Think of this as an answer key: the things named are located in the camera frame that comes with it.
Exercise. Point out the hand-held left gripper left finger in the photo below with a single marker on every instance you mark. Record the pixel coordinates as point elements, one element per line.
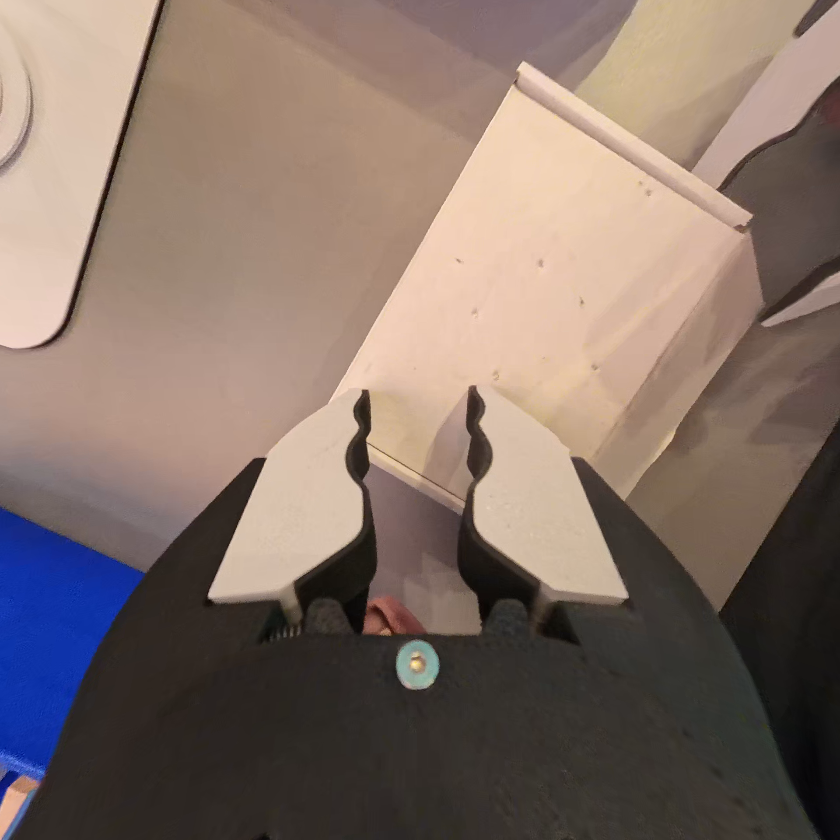
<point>295,525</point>

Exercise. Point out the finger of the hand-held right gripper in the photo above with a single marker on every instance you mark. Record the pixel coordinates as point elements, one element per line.
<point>814,298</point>
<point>774,98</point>

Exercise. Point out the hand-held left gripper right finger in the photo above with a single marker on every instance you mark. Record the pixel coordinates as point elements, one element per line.
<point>544,525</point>

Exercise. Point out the white cardboard box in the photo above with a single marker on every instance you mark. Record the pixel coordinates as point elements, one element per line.
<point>558,262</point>

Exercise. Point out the person's left hand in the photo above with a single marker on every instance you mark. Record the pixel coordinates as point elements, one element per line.
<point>394,617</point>

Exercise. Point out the blue plastic bin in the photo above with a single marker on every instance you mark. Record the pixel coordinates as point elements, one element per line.
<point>52,623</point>

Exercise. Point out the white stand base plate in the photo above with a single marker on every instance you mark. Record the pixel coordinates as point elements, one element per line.
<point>72,197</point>

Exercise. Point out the clear acrylic bracket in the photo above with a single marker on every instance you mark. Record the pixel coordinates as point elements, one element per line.
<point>13,111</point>

